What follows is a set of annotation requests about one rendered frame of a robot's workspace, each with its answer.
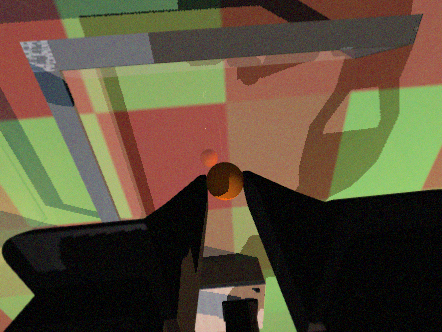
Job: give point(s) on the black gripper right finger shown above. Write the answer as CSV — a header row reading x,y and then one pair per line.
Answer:
x,y
305,238

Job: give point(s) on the clear grey l-shaped low wall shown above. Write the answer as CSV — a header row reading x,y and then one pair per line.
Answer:
x,y
93,104

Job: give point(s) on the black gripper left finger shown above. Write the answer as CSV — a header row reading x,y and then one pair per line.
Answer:
x,y
165,248

